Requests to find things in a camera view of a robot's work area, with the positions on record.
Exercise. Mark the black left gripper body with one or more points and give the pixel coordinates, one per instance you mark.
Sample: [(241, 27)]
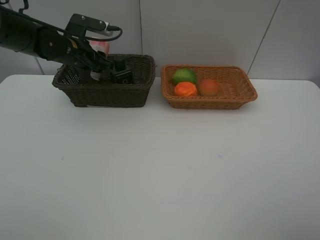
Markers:
[(77, 43)]

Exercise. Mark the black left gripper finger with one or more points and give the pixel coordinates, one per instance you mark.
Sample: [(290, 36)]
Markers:
[(98, 65), (92, 54)]

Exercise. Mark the translucent purple plastic cup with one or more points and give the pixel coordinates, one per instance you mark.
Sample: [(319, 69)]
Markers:
[(70, 76)]

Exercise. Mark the black men's lotion bottle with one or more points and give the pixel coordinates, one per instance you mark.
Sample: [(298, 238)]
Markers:
[(121, 73)]

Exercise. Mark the dark brown wicker basket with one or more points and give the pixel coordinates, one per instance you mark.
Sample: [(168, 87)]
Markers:
[(103, 93)]

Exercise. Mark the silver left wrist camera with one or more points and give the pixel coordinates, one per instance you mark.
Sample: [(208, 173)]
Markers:
[(106, 29)]

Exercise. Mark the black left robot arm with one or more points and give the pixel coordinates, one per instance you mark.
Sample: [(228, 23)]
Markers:
[(22, 35)]

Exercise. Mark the green lime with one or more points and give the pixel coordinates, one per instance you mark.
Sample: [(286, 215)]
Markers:
[(184, 75)]

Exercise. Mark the pink detergent bottle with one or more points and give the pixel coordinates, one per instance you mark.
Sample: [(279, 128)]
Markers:
[(101, 47)]

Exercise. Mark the orange tangerine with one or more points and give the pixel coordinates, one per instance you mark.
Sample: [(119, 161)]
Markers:
[(185, 89)]

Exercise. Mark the tan wicker basket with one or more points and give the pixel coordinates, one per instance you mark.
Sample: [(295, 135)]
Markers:
[(234, 87)]

